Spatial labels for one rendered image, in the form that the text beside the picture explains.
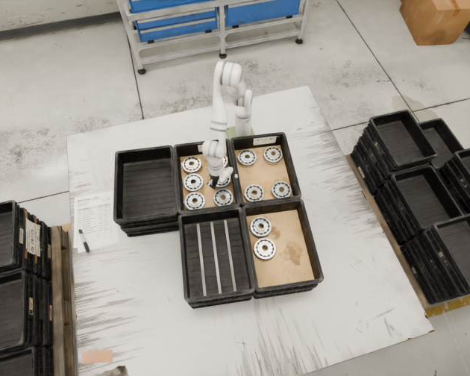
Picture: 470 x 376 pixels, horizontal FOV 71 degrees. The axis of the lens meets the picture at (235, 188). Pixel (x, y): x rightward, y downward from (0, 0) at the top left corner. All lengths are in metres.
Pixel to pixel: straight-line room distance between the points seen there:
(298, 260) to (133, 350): 0.85
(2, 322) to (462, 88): 4.11
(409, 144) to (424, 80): 1.38
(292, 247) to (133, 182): 0.88
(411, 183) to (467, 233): 0.46
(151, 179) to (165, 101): 1.55
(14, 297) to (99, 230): 0.70
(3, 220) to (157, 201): 1.06
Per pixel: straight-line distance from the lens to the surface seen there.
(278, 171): 1.78
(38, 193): 3.05
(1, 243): 2.38
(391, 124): 2.63
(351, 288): 1.78
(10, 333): 2.32
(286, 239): 1.63
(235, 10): 3.36
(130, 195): 1.78
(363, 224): 1.90
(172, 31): 3.34
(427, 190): 2.58
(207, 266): 1.57
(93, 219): 1.93
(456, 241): 2.36
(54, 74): 3.84
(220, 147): 1.40
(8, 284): 2.40
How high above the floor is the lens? 2.35
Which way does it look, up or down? 62 degrees down
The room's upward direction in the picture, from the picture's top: 1 degrees clockwise
